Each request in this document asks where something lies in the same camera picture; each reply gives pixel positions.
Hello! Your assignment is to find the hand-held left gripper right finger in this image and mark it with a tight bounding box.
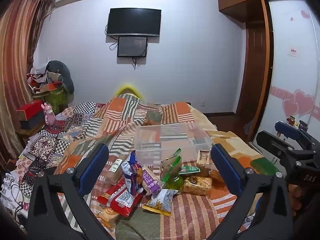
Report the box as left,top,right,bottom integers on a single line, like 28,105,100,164
211,144,293,240

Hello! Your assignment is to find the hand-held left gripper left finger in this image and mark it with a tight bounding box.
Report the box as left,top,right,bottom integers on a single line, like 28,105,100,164
26,143,118,240

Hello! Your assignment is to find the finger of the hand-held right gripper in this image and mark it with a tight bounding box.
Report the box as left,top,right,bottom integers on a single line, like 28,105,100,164
256,131,298,158
274,120,318,147

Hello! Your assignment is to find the clear bread packet white label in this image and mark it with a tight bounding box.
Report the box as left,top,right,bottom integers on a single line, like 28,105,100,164
104,158,124,185

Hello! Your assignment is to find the brown label cracker packet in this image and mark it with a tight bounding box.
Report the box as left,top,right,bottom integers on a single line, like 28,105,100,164
196,150,212,177

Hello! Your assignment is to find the clear bag of brown cookies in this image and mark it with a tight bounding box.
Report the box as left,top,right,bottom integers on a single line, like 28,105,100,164
182,176,213,197

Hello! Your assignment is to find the green snack packet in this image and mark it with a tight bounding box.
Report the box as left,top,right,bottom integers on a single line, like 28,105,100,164
178,165,201,175

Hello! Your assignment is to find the blue white snack packet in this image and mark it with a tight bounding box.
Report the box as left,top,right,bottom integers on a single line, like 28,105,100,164
121,151,144,197

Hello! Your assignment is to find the red snack packet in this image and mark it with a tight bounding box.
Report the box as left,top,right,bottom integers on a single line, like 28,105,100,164
97,177,144,218

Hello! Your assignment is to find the orange yellow snack packet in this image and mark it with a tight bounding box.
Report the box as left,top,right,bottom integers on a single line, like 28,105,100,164
94,206,118,228

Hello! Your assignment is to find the green jelly cup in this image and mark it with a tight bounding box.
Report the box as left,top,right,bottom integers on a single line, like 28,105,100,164
166,176,185,190

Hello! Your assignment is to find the green-edged clear snack bag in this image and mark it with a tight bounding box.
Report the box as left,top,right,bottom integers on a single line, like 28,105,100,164
160,148,182,182

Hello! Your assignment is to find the purple snack packet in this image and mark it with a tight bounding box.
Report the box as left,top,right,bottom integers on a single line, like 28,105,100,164
141,166,164,195

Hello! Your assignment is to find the clear plastic storage box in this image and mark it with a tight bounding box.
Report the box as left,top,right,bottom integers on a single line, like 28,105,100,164
135,123,213,167

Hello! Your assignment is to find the grey yellow snack packet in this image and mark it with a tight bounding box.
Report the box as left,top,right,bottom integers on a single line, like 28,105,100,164
142,188,180,217

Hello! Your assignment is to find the person's right hand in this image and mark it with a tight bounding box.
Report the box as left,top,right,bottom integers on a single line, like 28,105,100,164
287,184,305,211

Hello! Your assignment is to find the checkered printed quilt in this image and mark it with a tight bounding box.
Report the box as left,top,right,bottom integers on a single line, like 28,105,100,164
0,102,107,220

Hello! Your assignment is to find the orange striped patchwork blanket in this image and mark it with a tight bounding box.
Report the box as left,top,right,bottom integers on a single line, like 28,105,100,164
52,93,280,240

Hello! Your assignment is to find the pink bear toy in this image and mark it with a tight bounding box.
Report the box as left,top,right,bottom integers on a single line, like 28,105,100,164
41,102,55,130

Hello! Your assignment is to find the wooden wardrobe with heart stickers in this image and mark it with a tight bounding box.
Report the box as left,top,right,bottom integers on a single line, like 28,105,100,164
217,0,320,153

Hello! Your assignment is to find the wooden nightstand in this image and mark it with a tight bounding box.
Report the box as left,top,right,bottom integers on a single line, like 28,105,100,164
15,124,50,143

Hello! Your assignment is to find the dark grey box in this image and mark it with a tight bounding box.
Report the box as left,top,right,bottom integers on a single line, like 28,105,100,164
19,112,46,129

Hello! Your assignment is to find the green printed box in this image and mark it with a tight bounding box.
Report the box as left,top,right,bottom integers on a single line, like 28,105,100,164
45,85,69,113

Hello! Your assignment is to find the red box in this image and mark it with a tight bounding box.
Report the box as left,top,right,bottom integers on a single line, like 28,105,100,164
16,99,45,122

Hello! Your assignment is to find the orange cardboard box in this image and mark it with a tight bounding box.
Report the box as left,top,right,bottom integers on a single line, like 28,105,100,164
39,81,62,93

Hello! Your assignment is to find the striped brown curtain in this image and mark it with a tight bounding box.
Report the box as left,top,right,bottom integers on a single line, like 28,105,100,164
0,0,55,167

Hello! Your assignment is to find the small black wall monitor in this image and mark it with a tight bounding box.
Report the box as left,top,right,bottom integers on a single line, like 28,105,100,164
117,36,148,58

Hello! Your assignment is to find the black wall television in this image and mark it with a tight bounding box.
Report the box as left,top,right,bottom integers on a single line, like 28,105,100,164
106,8,162,37

